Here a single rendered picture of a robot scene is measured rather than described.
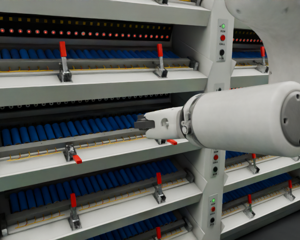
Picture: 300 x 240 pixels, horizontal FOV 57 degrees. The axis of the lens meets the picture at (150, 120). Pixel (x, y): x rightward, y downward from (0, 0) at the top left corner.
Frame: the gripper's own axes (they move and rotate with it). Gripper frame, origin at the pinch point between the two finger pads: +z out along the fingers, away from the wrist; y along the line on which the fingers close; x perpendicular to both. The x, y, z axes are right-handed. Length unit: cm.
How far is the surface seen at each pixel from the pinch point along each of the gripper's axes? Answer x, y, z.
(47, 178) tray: -11.6, -18.3, 21.1
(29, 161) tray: -6.8, -21.7, 21.8
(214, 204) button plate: -33, 35, 24
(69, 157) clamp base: -7.2, -13.1, 19.1
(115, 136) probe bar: -4.2, 1.1, 22.8
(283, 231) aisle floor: -56, 74, 26
